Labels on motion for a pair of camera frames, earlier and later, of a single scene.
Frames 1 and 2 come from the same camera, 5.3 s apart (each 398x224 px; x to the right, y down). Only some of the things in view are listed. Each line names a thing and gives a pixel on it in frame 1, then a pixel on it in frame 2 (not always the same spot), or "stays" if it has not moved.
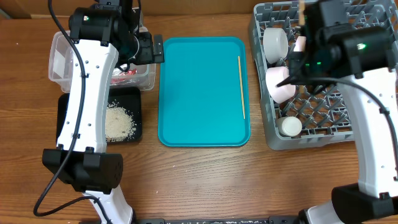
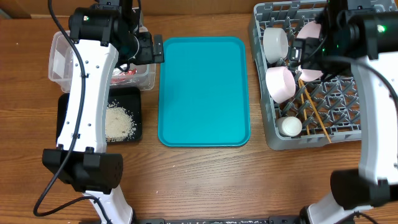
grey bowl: (275, 44) stays
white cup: (289, 126) stays
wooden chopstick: (301, 8) to (304, 106)
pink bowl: (273, 76) stays
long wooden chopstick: (241, 86) to (315, 111)
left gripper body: (146, 53) stays
